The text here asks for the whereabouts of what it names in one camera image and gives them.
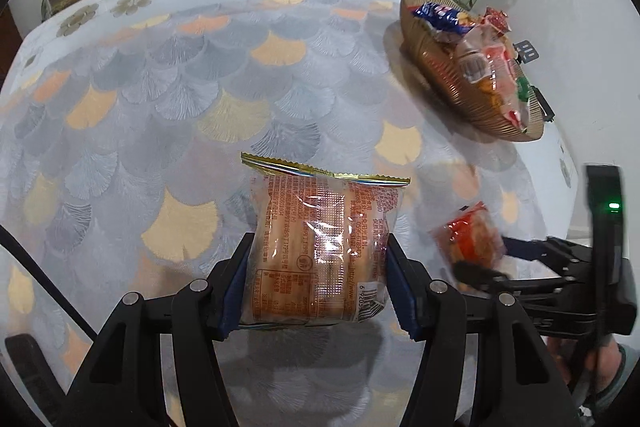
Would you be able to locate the dark object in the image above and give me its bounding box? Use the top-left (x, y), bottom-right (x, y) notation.
top-left (4, 334), bottom-right (71, 408)

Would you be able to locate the person's right hand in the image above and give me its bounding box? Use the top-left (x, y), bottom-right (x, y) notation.
top-left (547, 334), bottom-right (628, 413)

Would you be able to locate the blue snack packet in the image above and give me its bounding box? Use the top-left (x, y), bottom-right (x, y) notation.
top-left (411, 2), bottom-right (476, 38)

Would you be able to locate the black cable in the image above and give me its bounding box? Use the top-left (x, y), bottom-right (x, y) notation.
top-left (0, 223), bottom-right (97, 339)

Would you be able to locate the ribbed golden tray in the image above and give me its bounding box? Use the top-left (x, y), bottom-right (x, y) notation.
top-left (400, 0), bottom-right (546, 142)

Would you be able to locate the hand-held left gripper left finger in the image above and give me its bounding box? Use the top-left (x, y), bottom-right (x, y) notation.
top-left (57, 232), bottom-right (256, 427)

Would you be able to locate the clear cake packet gold edge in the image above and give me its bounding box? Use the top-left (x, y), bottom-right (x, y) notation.
top-left (240, 152), bottom-right (412, 330)

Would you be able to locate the small red candy packet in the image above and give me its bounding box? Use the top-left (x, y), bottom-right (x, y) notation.
top-left (482, 7), bottom-right (512, 32)

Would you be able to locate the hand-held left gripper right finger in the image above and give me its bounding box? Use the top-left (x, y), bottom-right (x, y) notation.
top-left (386, 237), bottom-right (568, 427)

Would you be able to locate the fan-patterned tablecloth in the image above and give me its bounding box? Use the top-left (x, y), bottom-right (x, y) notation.
top-left (0, 0), bottom-right (576, 427)

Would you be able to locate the red and white snack packet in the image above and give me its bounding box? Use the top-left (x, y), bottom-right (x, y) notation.
top-left (455, 24), bottom-right (531, 132)

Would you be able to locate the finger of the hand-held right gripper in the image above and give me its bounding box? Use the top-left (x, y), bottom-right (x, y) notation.
top-left (454, 261), bottom-right (521, 295)
top-left (502, 234), bottom-right (568, 267)

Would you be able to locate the grey phone stand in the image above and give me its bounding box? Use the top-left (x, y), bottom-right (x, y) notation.
top-left (515, 39), bottom-right (542, 62)

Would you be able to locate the black metal handle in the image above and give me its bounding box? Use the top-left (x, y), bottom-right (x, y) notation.
top-left (532, 86), bottom-right (556, 124)

